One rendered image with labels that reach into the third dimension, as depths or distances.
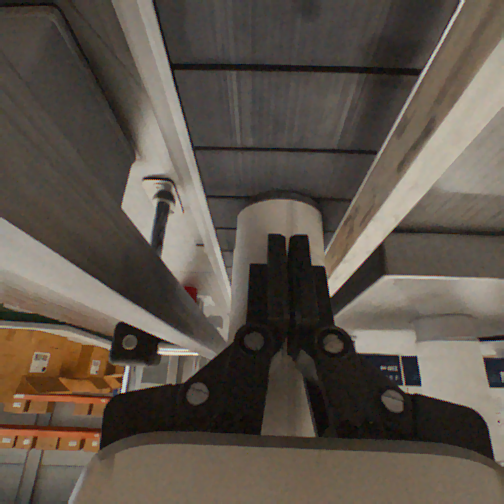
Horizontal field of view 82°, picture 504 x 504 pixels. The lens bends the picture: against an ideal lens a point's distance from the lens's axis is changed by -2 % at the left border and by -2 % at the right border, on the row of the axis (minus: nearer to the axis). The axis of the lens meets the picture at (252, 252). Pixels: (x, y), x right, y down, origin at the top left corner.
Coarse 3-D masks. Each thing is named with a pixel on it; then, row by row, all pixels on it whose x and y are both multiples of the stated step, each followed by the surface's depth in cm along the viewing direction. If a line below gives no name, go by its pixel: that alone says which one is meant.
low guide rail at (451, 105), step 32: (480, 0) 6; (448, 32) 7; (480, 32) 6; (448, 64) 7; (480, 64) 6; (416, 96) 8; (448, 96) 7; (480, 96) 6; (416, 128) 8; (448, 128) 7; (480, 128) 7; (384, 160) 11; (416, 160) 8; (448, 160) 8; (384, 192) 10; (416, 192) 10; (352, 224) 14; (384, 224) 12; (352, 256) 15
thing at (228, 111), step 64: (192, 0) 8; (256, 0) 8; (320, 0) 8; (384, 0) 8; (448, 0) 8; (192, 64) 10; (256, 64) 10; (320, 64) 9; (384, 64) 9; (192, 128) 12; (256, 128) 12; (320, 128) 12; (384, 128) 12; (256, 192) 16; (320, 192) 16
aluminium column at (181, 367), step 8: (200, 304) 58; (176, 360) 53; (184, 360) 54; (192, 360) 53; (168, 368) 53; (176, 368) 53; (184, 368) 53; (192, 368) 53; (168, 376) 52; (176, 376) 52; (184, 376) 52
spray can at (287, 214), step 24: (288, 192) 16; (240, 216) 17; (264, 216) 16; (288, 216) 15; (312, 216) 16; (240, 240) 16; (264, 240) 15; (288, 240) 15; (312, 240) 15; (240, 264) 16; (312, 264) 15; (240, 288) 15; (240, 312) 14; (288, 360) 13; (288, 384) 12; (288, 408) 12; (264, 432) 12; (288, 432) 12; (312, 432) 12
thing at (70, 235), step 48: (0, 96) 3; (0, 144) 3; (48, 144) 3; (0, 192) 3; (48, 192) 3; (96, 192) 4; (0, 240) 3; (48, 240) 3; (96, 240) 4; (144, 240) 6; (96, 288) 5; (144, 288) 6; (192, 336) 11
